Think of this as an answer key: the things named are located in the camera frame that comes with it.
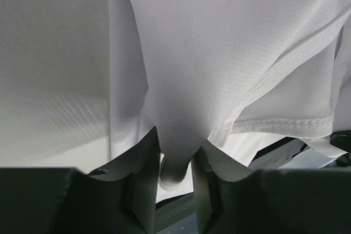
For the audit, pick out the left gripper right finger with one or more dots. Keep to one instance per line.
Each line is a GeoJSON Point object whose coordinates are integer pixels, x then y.
{"type": "Point", "coordinates": [231, 198]}

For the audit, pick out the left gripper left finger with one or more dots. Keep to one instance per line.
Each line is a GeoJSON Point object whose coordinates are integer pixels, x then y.
{"type": "Point", "coordinates": [118, 197]}

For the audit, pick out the white t shirt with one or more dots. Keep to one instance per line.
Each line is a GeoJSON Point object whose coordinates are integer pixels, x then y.
{"type": "Point", "coordinates": [238, 73]}

